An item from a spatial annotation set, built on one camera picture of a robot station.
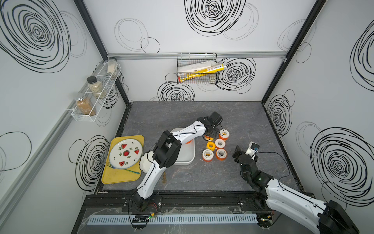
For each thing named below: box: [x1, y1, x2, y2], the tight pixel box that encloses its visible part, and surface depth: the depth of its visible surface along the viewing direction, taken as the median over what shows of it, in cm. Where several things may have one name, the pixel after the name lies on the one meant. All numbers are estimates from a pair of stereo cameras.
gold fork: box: [161, 171, 168, 185], surface depth 84 cm
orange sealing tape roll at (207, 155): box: [202, 148, 214, 163], surface depth 88 cm
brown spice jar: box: [74, 95, 97, 117], surface depth 65 cm
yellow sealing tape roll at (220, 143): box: [214, 138, 226, 149], surface depth 96 cm
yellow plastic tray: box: [101, 135, 143, 185], surface depth 86 cm
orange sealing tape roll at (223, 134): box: [218, 128, 230, 141], surface depth 98 cm
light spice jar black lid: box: [86, 76, 107, 99], surface depth 72 cm
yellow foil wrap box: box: [177, 63, 226, 83], surface depth 86 cm
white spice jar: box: [107, 56, 118, 76], surface depth 88 cm
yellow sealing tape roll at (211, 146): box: [205, 141, 216, 152], surface depth 95 cm
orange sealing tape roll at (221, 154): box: [215, 148, 228, 161], surface depth 91 cm
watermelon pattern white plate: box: [109, 138, 143, 170], surface depth 93 cm
